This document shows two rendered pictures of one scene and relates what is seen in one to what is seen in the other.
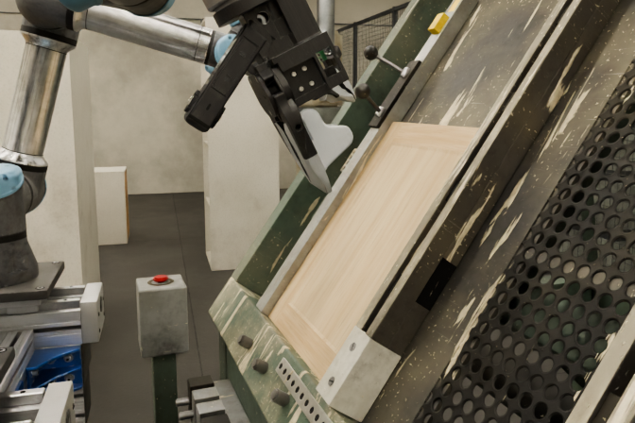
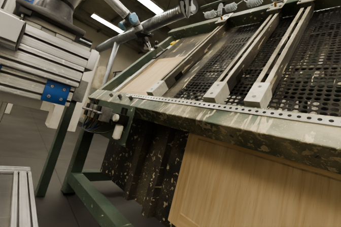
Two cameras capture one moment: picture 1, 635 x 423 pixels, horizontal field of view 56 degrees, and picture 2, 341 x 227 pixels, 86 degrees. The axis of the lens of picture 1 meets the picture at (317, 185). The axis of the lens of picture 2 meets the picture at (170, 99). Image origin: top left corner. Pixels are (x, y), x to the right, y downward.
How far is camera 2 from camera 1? 0.74 m
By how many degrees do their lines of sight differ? 29
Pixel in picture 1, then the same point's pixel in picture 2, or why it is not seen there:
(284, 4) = not seen: outside the picture
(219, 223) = (57, 111)
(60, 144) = not seen: hidden behind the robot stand
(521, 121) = (200, 51)
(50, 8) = not seen: outside the picture
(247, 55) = not seen: outside the picture
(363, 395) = (159, 93)
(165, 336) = (76, 95)
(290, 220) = (121, 79)
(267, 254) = (112, 85)
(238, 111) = not seen: hidden behind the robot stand
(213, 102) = not seen: outside the picture
